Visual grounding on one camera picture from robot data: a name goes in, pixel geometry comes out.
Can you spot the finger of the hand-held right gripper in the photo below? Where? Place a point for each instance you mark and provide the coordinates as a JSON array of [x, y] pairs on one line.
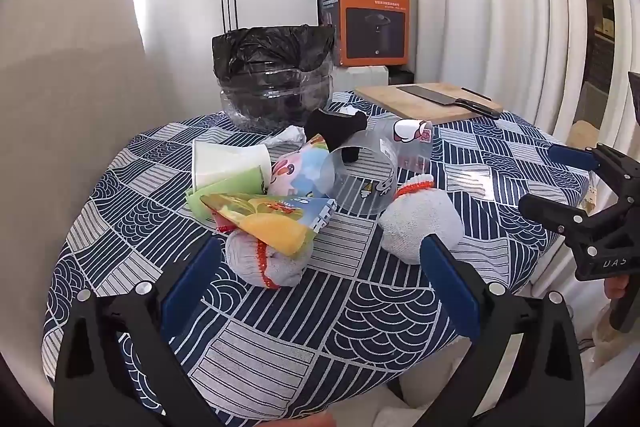
[[550, 209], [570, 155]]

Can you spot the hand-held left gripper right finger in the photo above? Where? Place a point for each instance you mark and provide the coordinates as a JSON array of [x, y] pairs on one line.
[[447, 279]]

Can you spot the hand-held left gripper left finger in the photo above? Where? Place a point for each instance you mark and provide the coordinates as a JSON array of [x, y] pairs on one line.
[[192, 277]]

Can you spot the balled grey knit glove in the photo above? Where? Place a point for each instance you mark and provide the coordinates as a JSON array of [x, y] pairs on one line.
[[250, 259], [420, 222]]

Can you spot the clear bin with black bag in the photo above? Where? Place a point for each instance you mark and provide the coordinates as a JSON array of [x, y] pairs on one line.
[[272, 77]]

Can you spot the person's right hand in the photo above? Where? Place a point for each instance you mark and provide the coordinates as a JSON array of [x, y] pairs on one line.
[[611, 289]]

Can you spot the yellow snack packet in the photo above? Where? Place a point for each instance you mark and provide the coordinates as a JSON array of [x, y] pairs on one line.
[[275, 227]]

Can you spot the blue patterned tablecloth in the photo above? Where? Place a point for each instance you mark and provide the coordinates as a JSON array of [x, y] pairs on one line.
[[350, 307]]

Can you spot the green packet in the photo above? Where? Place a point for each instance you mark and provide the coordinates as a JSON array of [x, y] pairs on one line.
[[240, 184]]

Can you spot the white paper cup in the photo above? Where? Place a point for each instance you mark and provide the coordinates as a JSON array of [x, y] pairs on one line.
[[225, 162]]

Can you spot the black kitchen knife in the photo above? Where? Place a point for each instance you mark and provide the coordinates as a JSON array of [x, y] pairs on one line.
[[450, 99]]

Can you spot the clear plastic cup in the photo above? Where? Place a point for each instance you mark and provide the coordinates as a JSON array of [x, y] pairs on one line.
[[360, 177]]

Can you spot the clear cup with cartoon sticker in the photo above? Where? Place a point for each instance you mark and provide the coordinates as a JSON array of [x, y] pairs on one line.
[[412, 142]]

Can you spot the pink cartoon packet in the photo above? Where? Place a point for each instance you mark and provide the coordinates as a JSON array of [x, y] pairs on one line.
[[295, 172]]

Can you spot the crumpled white tissue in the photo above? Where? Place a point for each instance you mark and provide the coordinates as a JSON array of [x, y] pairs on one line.
[[287, 137]]

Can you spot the wooden cutting board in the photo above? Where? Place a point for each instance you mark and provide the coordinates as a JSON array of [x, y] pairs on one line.
[[395, 99]]

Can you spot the black cloth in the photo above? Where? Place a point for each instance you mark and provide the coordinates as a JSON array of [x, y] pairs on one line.
[[335, 127]]

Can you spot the small white tissue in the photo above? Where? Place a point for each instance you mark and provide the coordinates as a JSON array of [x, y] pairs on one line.
[[352, 110]]

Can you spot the white box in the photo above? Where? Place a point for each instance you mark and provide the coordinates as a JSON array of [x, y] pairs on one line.
[[360, 77]]

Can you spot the orange cardboard box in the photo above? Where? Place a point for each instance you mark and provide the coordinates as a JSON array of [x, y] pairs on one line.
[[372, 22]]

